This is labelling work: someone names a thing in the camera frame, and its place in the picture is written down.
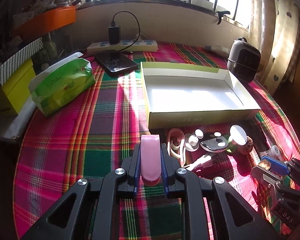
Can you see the green tissue pack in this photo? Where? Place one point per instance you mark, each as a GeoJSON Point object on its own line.
{"type": "Point", "coordinates": [59, 84]}

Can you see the white black game controller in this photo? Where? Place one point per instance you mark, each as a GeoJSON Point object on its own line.
{"type": "Point", "coordinates": [212, 142]}

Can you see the black smartphone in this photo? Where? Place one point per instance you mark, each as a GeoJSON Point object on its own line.
{"type": "Point", "coordinates": [115, 63]}

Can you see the small white desk fan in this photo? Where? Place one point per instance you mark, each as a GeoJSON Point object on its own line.
{"type": "Point", "coordinates": [243, 60]}

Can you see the shallow white cardboard box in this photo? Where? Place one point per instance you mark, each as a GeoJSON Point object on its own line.
{"type": "Point", "coordinates": [180, 95]}

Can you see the orange tray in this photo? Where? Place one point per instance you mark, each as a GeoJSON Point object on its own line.
{"type": "Point", "coordinates": [44, 23]}

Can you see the black window clip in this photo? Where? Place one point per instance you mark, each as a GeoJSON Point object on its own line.
{"type": "Point", "coordinates": [221, 14]}

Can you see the black charger with cable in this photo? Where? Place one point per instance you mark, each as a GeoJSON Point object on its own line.
{"type": "Point", "coordinates": [114, 31]}

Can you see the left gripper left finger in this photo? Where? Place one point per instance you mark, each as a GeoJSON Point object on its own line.
{"type": "Point", "coordinates": [133, 172]}

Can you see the pink oblong case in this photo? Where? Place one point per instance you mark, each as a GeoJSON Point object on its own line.
{"type": "Point", "coordinates": [150, 159]}

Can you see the heart pattern curtain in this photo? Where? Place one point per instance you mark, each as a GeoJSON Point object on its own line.
{"type": "Point", "coordinates": [275, 32]}

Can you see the white power strip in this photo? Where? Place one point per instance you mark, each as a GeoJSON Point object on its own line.
{"type": "Point", "coordinates": [125, 45]}

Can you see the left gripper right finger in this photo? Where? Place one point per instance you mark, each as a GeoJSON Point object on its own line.
{"type": "Point", "coordinates": [169, 164]}

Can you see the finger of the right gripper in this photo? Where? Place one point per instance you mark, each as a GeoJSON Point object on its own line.
{"type": "Point", "coordinates": [268, 179]}
{"type": "Point", "coordinates": [270, 164]}

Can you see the yellow box striped lid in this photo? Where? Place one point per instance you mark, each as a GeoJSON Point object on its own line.
{"type": "Point", "coordinates": [15, 76]}

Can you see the white flat box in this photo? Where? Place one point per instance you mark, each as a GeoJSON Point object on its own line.
{"type": "Point", "coordinates": [13, 127]}

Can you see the round white mirror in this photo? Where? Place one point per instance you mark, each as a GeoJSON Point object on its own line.
{"type": "Point", "coordinates": [237, 135]}

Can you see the black silver flashlight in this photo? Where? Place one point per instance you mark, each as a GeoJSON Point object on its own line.
{"type": "Point", "coordinates": [274, 152]}

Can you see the brown carved walnut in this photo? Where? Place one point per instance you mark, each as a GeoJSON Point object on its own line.
{"type": "Point", "coordinates": [247, 147]}

